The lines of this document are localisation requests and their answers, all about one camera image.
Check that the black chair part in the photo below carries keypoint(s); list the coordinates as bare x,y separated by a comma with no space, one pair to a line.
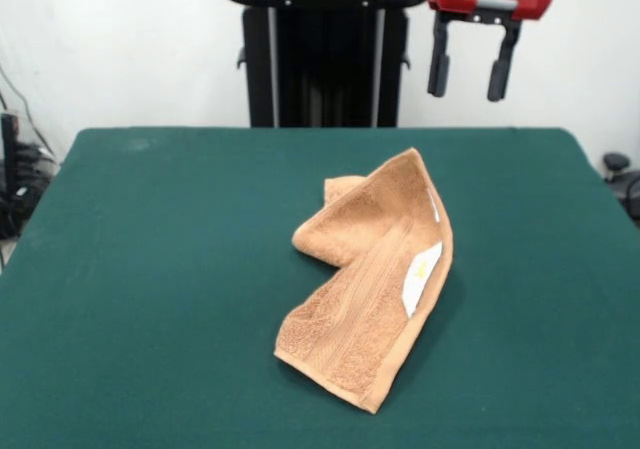
622,179

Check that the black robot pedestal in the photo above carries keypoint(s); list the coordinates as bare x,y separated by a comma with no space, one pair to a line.
325,69

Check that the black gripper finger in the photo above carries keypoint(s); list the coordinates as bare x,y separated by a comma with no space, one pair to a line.
500,79
439,69

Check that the tan terry towel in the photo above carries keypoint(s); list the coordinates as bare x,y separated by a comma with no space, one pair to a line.
360,294

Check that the black upright box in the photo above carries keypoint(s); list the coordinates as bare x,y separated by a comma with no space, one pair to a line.
9,149

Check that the dark green table cloth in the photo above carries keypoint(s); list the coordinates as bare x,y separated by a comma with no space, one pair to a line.
150,294

